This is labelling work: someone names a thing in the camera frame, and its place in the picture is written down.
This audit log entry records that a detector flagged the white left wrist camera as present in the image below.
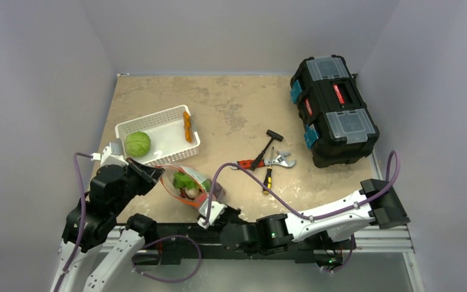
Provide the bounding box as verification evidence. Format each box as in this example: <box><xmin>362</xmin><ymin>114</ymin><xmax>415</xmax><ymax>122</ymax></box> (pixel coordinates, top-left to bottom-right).
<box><xmin>90</xmin><ymin>139</ymin><xmax>128</xmax><ymax>167</ymax></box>

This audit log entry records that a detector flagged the green cabbage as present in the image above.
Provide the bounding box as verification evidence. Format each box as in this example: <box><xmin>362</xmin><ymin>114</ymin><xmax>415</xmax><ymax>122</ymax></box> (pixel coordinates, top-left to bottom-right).
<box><xmin>124</xmin><ymin>131</ymin><xmax>151</xmax><ymax>157</ymax></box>

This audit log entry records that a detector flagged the clear zip bag orange zipper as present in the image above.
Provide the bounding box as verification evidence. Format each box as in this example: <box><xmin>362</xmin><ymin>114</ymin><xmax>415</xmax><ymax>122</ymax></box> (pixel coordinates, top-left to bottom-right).
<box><xmin>159</xmin><ymin>164</ymin><xmax>226</xmax><ymax>210</ymax></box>

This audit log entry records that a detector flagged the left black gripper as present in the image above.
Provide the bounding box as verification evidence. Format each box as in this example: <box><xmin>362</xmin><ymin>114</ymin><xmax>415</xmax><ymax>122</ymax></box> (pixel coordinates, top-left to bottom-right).
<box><xmin>111</xmin><ymin>156</ymin><xmax>164</xmax><ymax>214</ymax></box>

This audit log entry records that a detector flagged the black toolbox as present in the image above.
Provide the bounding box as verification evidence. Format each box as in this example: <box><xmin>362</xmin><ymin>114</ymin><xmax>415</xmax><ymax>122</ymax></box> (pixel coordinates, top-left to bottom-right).
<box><xmin>290</xmin><ymin>55</ymin><xmax>379</xmax><ymax>168</ymax></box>

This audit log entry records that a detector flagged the orange carrot with leaves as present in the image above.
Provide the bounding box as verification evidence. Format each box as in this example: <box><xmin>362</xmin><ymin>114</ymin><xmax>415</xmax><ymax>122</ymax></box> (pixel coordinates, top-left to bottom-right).
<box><xmin>173</xmin><ymin>172</ymin><xmax>212</xmax><ymax>192</ymax></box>

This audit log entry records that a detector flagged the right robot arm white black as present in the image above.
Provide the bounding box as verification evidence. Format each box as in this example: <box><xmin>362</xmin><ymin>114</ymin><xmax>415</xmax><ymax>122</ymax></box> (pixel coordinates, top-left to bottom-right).
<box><xmin>220</xmin><ymin>179</ymin><xmax>410</xmax><ymax>256</ymax></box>

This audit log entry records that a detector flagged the black rubber mallet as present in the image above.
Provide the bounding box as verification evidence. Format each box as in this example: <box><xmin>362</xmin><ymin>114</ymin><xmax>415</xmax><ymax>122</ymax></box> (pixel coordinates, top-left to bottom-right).
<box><xmin>249</xmin><ymin>130</ymin><xmax>283</xmax><ymax>171</ymax></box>

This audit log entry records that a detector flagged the adjustable wrench red handle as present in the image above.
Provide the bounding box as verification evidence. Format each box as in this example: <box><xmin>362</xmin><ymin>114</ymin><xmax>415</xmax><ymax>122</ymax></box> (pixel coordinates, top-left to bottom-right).
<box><xmin>230</xmin><ymin>151</ymin><xmax>296</xmax><ymax>170</ymax></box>

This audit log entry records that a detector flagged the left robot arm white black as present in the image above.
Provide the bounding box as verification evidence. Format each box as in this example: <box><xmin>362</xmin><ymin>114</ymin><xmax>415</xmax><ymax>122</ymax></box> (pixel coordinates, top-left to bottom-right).
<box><xmin>51</xmin><ymin>158</ymin><xmax>165</xmax><ymax>291</ymax></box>

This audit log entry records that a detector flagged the yellow black screwdriver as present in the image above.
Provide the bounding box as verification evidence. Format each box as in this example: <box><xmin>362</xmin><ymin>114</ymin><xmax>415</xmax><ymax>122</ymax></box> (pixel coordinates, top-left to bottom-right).
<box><xmin>263</xmin><ymin>147</ymin><xmax>275</xmax><ymax>195</ymax></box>

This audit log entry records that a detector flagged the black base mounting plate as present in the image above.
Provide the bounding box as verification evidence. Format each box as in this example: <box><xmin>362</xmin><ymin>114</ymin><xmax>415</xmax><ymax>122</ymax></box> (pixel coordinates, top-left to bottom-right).
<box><xmin>134</xmin><ymin>221</ymin><xmax>355</xmax><ymax>268</ymax></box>

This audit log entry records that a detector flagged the white perforated plastic basket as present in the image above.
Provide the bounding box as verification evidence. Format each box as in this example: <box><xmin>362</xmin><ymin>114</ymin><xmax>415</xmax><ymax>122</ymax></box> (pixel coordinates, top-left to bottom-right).
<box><xmin>115</xmin><ymin>105</ymin><xmax>201</xmax><ymax>165</ymax></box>

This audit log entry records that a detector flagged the aluminium frame rail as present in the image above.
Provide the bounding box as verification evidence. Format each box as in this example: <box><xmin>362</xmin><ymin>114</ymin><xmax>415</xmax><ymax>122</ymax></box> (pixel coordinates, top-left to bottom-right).
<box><xmin>80</xmin><ymin>173</ymin><xmax>413</xmax><ymax>273</ymax></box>

